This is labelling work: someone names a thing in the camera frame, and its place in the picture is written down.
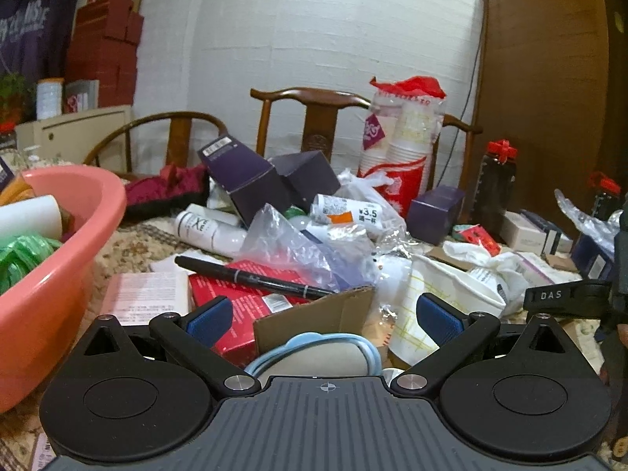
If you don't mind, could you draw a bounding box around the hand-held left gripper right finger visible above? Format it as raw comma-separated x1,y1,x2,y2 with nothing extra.
391,293,582,397

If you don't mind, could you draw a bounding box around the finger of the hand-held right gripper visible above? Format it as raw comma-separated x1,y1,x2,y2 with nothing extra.
522,279,614,322

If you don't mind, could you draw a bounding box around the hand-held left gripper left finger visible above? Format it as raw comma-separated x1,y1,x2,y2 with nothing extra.
73,296,262,397

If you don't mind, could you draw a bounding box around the pink plastic basin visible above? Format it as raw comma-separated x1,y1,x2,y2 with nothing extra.
0,166,128,415

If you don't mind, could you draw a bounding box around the wide white cardboard tube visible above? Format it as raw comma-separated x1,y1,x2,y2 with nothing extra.
0,195,63,242

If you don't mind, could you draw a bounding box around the floral cloth desktop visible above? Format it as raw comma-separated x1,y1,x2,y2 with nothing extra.
0,216,628,471

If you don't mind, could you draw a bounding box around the red cardboard box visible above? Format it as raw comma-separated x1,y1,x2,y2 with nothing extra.
188,267,317,360

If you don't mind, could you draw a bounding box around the white cardboard box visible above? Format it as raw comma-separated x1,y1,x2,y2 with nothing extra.
510,250,582,276

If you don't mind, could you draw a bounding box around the crumpled white paper cup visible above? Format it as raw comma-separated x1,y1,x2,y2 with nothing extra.
389,254,507,368

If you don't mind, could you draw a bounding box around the navy box with white labels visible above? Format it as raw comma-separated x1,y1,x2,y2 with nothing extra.
571,232,616,281

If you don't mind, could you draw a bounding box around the black marker pen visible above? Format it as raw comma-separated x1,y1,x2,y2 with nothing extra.
175,255,335,301

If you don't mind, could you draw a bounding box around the white and pink box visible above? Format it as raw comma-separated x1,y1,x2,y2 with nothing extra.
99,271,191,329

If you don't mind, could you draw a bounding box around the white and navy box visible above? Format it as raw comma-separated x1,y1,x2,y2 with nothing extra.
499,209,576,257

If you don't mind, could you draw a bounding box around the crumpled white tissue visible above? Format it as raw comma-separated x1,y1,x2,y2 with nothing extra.
443,240,533,315

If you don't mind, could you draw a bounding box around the crumpled clear plastic bag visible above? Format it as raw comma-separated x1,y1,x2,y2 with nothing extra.
553,188,628,251

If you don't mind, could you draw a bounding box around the white cosmetic bottle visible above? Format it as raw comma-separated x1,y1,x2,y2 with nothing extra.
173,204,247,259

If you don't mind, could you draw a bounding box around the small red packet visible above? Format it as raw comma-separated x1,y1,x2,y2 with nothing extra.
452,224,502,257

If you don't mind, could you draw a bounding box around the small purple cardboard box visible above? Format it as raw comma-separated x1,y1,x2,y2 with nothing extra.
406,185,467,247

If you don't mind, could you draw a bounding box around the folded brown cardboard piece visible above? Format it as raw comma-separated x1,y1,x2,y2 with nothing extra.
252,286,378,370

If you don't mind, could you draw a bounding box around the white lid with blue rim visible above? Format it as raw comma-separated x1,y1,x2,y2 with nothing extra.
243,331,382,384

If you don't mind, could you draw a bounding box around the dark bottle with red cap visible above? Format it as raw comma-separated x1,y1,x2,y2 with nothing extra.
472,140,519,243
588,172,623,224

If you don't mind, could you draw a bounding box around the dark red cloth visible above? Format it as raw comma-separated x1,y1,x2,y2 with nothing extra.
122,163,213,220

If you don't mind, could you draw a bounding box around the white cup with orange label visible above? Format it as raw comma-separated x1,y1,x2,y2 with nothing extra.
309,193,382,227

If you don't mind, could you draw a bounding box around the large purple box, white label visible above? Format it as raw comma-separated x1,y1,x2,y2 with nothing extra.
197,136,292,227

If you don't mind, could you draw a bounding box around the white plastic bag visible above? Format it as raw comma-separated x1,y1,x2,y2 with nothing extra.
338,168,409,241

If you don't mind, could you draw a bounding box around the bagged stack of paper cups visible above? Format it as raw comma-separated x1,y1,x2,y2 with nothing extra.
356,76,448,213

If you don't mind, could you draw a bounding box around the round-back wooden chair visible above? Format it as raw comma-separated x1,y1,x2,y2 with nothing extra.
82,110,230,181

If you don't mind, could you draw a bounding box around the brown wooden wardrobe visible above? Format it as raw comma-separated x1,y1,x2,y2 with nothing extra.
468,0,628,236

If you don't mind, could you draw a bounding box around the straight-back wooden chair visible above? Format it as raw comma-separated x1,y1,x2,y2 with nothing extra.
249,87,485,194

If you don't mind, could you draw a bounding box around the white cabinet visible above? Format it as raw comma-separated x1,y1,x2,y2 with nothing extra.
14,104,134,168

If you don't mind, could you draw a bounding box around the red and white printed box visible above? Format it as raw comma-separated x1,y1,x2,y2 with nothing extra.
64,79,100,111

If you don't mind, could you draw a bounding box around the white jar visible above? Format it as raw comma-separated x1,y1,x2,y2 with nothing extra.
36,77,66,121

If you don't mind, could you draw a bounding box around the green potted plant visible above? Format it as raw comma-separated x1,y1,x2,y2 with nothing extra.
0,73,39,124

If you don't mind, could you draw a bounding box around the stack of red boxes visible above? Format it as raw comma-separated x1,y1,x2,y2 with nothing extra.
65,0,146,109

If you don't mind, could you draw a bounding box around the black wall cable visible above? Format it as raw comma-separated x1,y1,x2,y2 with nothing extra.
440,34,486,184

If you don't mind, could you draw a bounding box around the purple wall banner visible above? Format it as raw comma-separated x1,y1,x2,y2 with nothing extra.
0,0,86,84

